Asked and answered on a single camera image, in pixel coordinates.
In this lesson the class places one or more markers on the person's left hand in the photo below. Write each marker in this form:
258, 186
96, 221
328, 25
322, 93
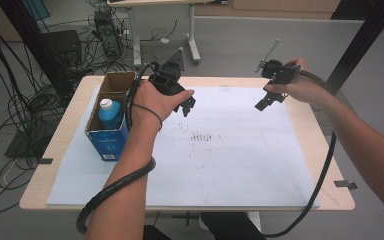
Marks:
150, 100

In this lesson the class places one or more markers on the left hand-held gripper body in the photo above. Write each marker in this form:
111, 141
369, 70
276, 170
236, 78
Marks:
166, 80

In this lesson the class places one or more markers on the black computer tower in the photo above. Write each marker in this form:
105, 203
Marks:
108, 36

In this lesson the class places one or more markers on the thin black wrist band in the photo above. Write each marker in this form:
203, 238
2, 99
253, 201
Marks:
148, 108

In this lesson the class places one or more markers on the teal panel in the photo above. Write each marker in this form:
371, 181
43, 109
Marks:
35, 8

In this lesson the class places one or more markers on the black metal frame post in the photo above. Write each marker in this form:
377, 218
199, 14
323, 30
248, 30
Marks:
26, 33
363, 36

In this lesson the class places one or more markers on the black equipment case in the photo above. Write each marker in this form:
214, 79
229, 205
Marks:
63, 46

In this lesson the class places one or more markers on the white-legged desk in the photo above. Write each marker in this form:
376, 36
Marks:
193, 33

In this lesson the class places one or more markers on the person's dark trousers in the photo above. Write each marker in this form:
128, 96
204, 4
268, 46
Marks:
226, 226

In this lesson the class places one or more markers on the black floor plate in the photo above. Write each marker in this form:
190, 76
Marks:
23, 146

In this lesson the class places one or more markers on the blue bottle with white cap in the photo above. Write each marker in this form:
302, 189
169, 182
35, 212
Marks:
111, 116

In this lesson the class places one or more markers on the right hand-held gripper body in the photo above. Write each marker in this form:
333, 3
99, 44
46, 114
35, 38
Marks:
280, 71

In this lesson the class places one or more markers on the blue cardboard box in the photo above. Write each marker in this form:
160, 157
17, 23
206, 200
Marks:
108, 145

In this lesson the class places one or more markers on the black tape piece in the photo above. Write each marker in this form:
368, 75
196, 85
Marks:
346, 184
45, 161

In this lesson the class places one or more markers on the person's right hand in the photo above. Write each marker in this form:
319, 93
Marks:
303, 90

